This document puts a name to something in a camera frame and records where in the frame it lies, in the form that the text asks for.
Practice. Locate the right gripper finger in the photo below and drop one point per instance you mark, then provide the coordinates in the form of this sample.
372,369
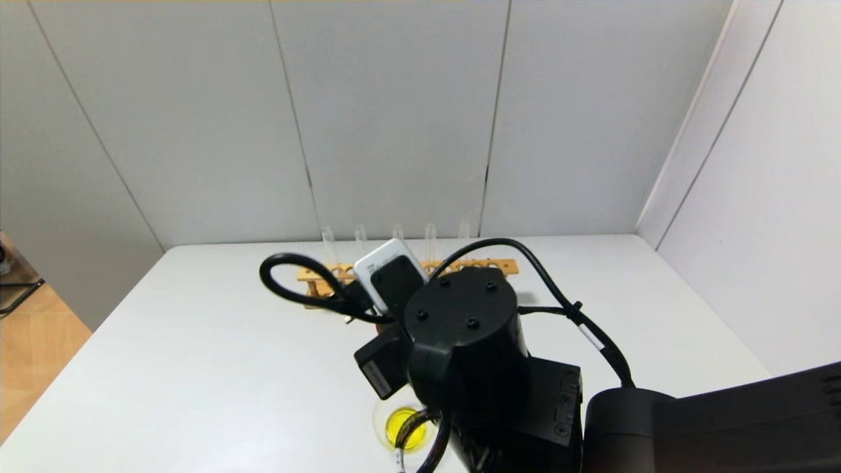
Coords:
394,358

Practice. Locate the red liquid test tube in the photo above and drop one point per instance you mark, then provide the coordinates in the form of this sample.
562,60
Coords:
463,230
398,231

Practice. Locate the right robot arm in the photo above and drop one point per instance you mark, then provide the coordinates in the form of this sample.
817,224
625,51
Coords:
466,341

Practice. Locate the yellow liquid test tube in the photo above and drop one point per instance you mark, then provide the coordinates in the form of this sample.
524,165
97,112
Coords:
430,243

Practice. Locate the teal liquid test tube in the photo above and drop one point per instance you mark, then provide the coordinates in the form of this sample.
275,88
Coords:
327,246
361,240

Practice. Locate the wooden test tube rack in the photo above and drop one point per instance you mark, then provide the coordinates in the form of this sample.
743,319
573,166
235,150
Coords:
512,269

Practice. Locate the clear glass beaker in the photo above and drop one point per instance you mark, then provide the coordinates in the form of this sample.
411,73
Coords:
392,420

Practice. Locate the black metal stand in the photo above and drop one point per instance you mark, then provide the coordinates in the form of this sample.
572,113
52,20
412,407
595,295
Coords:
4,259

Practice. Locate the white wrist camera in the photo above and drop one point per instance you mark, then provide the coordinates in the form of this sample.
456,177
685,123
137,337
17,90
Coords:
378,263

